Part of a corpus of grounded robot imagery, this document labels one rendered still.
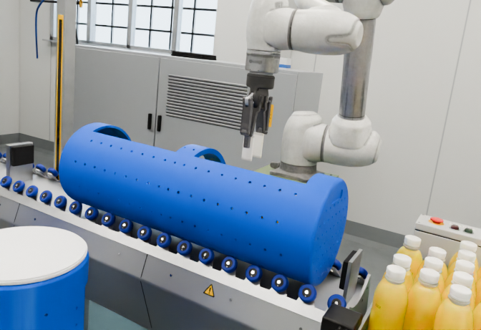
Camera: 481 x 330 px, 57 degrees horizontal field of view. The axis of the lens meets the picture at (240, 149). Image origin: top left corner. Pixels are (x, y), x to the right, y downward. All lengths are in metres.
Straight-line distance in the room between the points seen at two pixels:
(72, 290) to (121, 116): 2.66
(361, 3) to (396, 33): 2.35
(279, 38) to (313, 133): 0.73
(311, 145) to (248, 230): 0.75
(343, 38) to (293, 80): 1.74
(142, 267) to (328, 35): 0.84
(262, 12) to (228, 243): 0.59
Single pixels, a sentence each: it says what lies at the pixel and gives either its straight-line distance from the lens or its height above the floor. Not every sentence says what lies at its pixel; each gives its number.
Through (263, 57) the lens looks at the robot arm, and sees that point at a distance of 1.16.
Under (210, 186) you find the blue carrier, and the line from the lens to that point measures 1.18.
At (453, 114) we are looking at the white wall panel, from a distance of 3.92.
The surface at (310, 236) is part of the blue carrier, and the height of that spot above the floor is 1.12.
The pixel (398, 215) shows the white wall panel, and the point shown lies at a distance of 4.11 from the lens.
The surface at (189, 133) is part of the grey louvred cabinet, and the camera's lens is 3.23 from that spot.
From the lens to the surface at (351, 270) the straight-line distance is 1.17.
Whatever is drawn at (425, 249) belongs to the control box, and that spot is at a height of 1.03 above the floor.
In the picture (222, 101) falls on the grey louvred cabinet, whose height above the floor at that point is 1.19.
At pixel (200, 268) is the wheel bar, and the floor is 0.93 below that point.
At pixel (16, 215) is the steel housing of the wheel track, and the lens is 1.80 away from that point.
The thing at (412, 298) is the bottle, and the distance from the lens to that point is 1.07.
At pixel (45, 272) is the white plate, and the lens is 1.03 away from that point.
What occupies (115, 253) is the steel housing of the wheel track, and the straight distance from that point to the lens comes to 1.46.
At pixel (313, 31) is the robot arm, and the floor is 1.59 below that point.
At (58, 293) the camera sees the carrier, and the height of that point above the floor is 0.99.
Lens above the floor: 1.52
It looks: 12 degrees down
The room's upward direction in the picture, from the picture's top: 6 degrees clockwise
